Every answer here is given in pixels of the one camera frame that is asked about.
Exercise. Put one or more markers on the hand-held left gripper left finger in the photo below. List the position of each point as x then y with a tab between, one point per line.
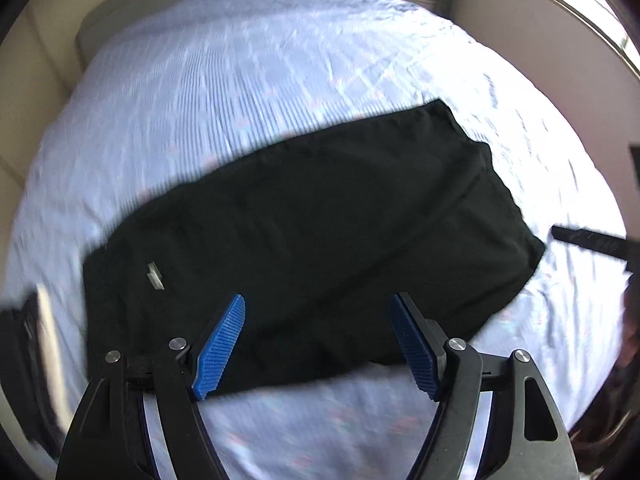
220	350

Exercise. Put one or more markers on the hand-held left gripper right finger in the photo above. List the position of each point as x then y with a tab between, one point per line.
417	355

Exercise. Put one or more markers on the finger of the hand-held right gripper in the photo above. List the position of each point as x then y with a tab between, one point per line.
595	240
636	165

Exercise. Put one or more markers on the barred window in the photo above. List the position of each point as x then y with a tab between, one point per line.
590	5

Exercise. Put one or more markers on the folded black clothes stack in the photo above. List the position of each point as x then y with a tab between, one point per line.
22	360

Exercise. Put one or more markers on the blue striped bed sheet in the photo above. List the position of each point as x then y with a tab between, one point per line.
240	75

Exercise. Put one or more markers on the cream sliding wardrobe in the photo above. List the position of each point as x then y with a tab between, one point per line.
35	85

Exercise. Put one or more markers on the grey padded headboard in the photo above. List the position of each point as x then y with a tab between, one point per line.
130	5

